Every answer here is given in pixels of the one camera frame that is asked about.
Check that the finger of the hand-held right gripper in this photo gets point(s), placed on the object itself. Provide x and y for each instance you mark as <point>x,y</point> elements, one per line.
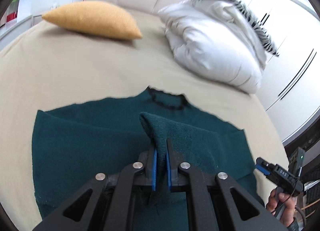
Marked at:
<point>262,170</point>
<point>263,162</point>

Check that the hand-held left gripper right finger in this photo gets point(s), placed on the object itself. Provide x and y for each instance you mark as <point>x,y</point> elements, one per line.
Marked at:
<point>168,171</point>

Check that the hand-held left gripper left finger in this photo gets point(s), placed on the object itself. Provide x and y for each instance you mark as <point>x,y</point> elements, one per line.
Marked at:
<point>153,171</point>

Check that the dark green sweater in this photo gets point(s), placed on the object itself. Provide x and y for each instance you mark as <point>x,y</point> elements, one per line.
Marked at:
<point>87,146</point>

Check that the person's right hand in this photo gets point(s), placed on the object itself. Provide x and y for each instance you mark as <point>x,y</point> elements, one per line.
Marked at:
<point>287,206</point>

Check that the white wardrobe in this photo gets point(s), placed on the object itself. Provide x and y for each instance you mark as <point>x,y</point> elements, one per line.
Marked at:
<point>295,46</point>

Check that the white folded duvet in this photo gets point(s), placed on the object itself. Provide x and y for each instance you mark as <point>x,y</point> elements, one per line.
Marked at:
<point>212,46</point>

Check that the bed with beige sheet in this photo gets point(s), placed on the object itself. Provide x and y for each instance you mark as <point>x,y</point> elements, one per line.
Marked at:
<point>75,71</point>

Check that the yellow pillow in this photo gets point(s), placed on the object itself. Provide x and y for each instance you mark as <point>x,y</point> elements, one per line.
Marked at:
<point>95,18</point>

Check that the white nightstand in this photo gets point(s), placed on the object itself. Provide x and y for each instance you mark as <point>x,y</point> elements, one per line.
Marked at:
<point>37,20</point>

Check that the red box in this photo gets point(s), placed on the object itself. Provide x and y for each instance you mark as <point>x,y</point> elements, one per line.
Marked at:
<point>11,18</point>

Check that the white shelf unit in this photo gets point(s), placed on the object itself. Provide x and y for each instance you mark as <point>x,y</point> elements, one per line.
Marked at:
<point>11,5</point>

